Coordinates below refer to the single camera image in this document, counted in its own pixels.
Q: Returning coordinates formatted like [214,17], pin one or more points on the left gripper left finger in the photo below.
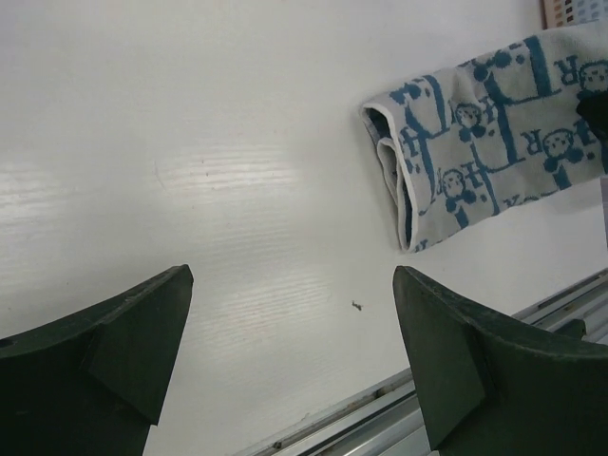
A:
[94,382]

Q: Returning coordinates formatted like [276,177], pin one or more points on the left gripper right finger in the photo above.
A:
[489,384]

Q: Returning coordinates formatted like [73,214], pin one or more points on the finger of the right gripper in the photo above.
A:
[593,108]

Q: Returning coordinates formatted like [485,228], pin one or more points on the white blue print towel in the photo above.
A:
[466,143]

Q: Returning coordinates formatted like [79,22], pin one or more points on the right white plastic basket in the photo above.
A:
[563,13]

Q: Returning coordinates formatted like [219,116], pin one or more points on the aluminium mounting rail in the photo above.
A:
[386,419]

